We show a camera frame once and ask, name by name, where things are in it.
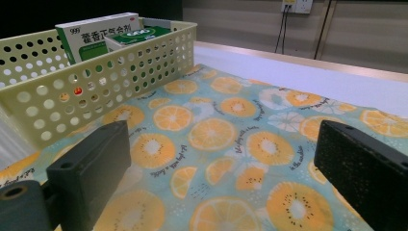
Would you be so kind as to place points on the pale yellow perforated plastic basket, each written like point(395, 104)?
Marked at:
point(96, 61)

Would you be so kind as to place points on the white wall socket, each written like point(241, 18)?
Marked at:
point(298, 5)

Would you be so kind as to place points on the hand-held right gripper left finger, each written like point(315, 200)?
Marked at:
point(93, 166)

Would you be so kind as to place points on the fruit print cloth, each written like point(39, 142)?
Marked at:
point(211, 134)

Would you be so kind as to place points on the white green medicine box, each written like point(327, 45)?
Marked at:
point(96, 35)

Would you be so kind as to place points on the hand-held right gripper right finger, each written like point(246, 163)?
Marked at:
point(369, 166)

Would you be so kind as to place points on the green top medicine box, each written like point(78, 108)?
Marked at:
point(141, 33)

